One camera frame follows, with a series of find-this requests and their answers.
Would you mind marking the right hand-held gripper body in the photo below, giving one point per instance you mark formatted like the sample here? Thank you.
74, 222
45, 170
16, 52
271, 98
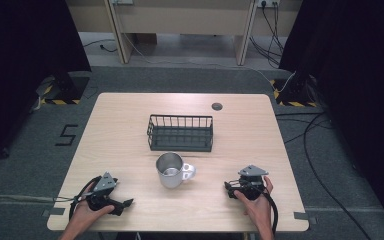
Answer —
251, 181

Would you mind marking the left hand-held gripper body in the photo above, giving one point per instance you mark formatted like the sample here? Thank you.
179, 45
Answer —
104, 185

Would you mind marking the person's right hand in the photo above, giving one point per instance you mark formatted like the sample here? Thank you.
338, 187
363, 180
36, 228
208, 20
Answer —
258, 208

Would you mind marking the person's left hand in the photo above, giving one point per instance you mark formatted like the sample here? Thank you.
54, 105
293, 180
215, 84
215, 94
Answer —
87, 213

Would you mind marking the grey tape patch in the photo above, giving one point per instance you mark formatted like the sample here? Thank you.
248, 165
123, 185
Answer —
54, 211
305, 216

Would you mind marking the black tape floor mark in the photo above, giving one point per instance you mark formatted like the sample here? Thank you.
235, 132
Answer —
67, 135

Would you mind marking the black stand base striped tape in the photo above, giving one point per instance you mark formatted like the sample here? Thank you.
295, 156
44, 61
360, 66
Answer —
296, 90
67, 87

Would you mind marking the black curtain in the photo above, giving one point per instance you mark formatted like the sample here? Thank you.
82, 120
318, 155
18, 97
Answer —
363, 83
20, 66

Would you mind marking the beige background desk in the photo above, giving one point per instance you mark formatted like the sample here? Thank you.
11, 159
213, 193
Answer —
180, 23

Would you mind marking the white power strip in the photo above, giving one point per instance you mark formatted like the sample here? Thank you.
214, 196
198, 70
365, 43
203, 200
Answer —
268, 3

